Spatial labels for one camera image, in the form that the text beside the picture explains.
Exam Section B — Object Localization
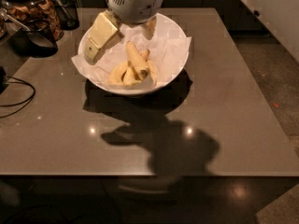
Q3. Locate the white paper liner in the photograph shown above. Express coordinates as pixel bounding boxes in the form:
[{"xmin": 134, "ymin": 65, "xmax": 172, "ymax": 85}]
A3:
[{"xmin": 71, "ymin": 12, "xmax": 192, "ymax": 91}]

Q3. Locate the white bowl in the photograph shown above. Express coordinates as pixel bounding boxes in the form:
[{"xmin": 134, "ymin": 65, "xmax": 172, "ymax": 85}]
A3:
[{"xmin": 78, "ymin": 9, "xmax": 191, "ymax": 96}]

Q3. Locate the black mesh cup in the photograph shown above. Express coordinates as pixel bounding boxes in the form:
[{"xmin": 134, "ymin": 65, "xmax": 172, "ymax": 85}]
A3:
[{"xmin": 10, "ymin": 20, "xmax": 58, "ymax": 58}]

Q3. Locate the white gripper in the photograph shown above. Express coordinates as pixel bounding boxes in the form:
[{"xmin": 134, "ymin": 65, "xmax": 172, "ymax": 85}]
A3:
[{"xmin": 83, "ymin": 0, "xmax": 163, "ymax": 64}]

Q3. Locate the metal spoon handle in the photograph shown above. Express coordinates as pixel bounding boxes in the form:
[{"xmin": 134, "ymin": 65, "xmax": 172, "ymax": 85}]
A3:
[{"xmin": 0, "ymin": 8, "xmax": 31, "ymax": 32}]

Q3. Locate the left curved yellow banana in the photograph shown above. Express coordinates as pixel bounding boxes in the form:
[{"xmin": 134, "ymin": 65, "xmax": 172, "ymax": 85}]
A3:
[{"xmin": 107, "ymin": 62, "xmax": 128, "ymax": 85}]

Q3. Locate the black mesh pen holder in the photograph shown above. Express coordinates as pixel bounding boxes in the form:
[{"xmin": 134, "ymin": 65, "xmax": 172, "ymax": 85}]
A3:
[{"xmin": 55, "ymin": 0, "xmax": 79, "ymax": 31}]

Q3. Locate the glass jar with snacks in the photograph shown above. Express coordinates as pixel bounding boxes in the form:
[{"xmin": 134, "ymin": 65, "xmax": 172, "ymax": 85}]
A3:
[{"xmin": 1, "ymin": 0, "xmax": 64, "ymax": 40}]

